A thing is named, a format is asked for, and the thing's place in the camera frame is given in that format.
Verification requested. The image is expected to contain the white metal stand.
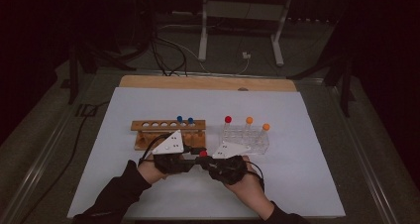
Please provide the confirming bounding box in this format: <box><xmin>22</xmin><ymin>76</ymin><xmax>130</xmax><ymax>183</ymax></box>
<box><xmin>197</xmin><ymin>0</ymin><xmax>295</xmax><ymax>67</ymax></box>

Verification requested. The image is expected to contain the black stand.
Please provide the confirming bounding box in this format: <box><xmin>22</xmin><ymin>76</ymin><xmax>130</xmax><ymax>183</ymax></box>
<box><xmin>286</xmin><ymin>50</ymin><xmax>358</xmax><ymax>118</ymax></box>
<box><xmin>59</xmin><ymin>40</ymin><xmax>138</xmax><ymax>105</ymax></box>

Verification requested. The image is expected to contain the right hand-held gripper black cable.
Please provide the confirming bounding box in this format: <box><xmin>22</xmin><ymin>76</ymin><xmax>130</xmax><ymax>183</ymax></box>
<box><xmin>246</xmin><ymin>160</ymin><xmax>266</xmax><ymax>193</ymax></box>

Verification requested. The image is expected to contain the aluminium floor rail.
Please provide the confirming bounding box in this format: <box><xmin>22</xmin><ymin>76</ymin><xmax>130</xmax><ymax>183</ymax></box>
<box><xmin>0</xmin><ymin>116</ymin><xmax>75</xmax><ymax>224</ymax></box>
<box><xmin>326</xmin><ymin>81</ymin><xmax>402</xmax><ymax>224</ymax></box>

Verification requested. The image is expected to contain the black floor bracket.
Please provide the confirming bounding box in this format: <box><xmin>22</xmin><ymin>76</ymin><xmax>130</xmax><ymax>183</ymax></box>
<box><xmin>75</xmin><ymin>103</ymin><xmax>99</xmax><ymax>118</ymax></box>

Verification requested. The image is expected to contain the orange cap test tube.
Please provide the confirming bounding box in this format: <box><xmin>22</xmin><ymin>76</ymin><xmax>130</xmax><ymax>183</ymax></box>
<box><xmin>261</xmin><ymin>123</ymin><xmax>271</xmax><ymax>151</ymax></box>
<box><xmin>245</xmin><ymin>116</ymin><xmax>255</xmax><ymax>143</ymax></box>

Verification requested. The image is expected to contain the white floor cable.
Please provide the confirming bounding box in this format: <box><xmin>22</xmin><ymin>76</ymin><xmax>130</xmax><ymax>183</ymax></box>
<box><xmin>157</xmin><ymin>23</ymin><xmax>252</xmax><ymax>75</ymax></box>

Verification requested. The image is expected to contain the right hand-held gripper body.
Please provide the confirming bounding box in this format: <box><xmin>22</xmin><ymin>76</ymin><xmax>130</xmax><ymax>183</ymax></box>
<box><xmin>205</xmin><ymin>141</ymin><xmax>253</xmax><ymax>186</ymax></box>

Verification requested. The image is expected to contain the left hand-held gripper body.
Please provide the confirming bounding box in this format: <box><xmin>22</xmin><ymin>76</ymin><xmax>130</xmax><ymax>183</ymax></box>
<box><xmin>152</xmin><ymin>129</ymin><xmax>196</xmax><ymax>175</ymax></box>

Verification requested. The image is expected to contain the hand-held gripper black cable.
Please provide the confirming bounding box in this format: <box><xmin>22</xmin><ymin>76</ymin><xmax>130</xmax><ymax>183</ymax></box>
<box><xmin>246</xmin><ymin>160</ymin><xmax>266</xmax><ymax>193</ymax></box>
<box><xmin>138</xmin><ymin>132</ymin><xmax>172</xmax><ymax>168</ymax></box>

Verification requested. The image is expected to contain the left hand-held gripper black cable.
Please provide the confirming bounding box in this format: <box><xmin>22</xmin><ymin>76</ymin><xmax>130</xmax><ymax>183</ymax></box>
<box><xmin>138</xmin><ymin>132</ymin><xmax>172</xmax><ymax>168</ymax></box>

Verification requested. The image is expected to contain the black floor cable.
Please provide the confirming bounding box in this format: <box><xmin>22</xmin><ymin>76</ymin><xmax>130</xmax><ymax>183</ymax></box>
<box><xmin>18</xmin><ymin>100</ymin><xmax>112</xmax><ymax>224</ymax></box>

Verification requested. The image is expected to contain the black cable bundle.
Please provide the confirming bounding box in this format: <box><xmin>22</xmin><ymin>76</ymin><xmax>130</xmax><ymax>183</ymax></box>
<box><xmin>149</xmin><ymin>25</ymin><xmax>188</xmax><ymax>77</ymax></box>

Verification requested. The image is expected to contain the white table mat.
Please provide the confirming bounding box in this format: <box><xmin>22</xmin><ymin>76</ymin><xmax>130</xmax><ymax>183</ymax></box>
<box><xmin>66</xmin><ymin>86</ymin><xmax>347</xmax><ymax>220</ymax></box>

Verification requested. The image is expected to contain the clear acrylic test tube rack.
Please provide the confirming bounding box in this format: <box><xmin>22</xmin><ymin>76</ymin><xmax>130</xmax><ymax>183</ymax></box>
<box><xmin>220</xmin><ymin>124</ymin><xmax>270</xmax><ymax>156</ymax></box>

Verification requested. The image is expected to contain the person's right hand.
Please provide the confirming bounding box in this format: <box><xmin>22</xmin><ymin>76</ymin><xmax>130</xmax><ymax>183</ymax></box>
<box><xmin>225</xmin><ymin>155</ymin><xmax>275</xmax><ymax>221</ymax></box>

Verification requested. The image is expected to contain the person's left hand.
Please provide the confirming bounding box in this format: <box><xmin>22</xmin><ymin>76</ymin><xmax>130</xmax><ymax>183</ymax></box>
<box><xmin>138</xmin><ymin>156</ymin><xmax>169</xmax><ymax>186</ymax></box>

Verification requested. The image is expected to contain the blue cap test tube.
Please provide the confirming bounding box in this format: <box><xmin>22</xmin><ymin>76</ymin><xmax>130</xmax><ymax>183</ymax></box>
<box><xmin>186</xmin><ymin>116</ymin><xmax>196</xmax><ymax>143</ymax></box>
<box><xmin>175</xmin><ymin>115</ymin><xmax>185</xmax><ymax>134</ymax></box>

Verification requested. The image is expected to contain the wooden test tube rack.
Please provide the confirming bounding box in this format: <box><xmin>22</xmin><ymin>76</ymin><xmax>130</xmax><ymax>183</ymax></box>
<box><xmin>130</xmin><ymin>119</ymin><xmax>208</xmax><ymax>152</ymax></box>

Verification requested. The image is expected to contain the black power strip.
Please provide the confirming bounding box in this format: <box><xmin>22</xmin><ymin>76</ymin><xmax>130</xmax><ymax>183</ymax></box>
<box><xmin>286</xmin><ymin>16</ymin><xmax>339</xmax><ymax>24</ymax></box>

